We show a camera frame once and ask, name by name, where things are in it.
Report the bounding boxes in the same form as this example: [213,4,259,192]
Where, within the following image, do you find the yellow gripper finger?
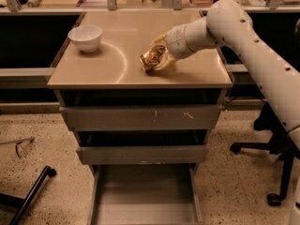
[150,35,167,49]
[154,52,176,71]

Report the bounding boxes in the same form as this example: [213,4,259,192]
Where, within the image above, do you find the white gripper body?
[166,24,193,60]

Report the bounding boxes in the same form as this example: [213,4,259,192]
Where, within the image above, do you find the crushed orange can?
[139,44,166,73]

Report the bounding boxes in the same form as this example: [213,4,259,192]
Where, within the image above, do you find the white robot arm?
[150,0,300,155]

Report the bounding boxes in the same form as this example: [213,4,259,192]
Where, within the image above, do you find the grey drawer cabinet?
[46,9,234,225]

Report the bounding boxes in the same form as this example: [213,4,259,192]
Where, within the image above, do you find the grey top drawer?
[58,88,224,131]

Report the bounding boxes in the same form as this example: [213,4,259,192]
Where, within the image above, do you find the grey drawer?
[58,88,224,131]
[87,164,203,225]
[76,130,208,165]

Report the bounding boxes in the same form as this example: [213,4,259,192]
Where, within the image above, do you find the grey middle drawer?
[76,130,208,165]

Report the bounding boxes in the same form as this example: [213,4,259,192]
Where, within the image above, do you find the grey bottom drawer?
[87,164,203,225]

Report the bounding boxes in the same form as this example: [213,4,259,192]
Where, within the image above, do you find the white ceramic bowl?
[67,25,102,53]

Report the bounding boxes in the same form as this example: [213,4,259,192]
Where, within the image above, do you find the black office chair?
[230,102,300,206]

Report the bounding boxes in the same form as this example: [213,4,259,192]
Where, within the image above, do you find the black chair leg left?
[0,166,56,225]

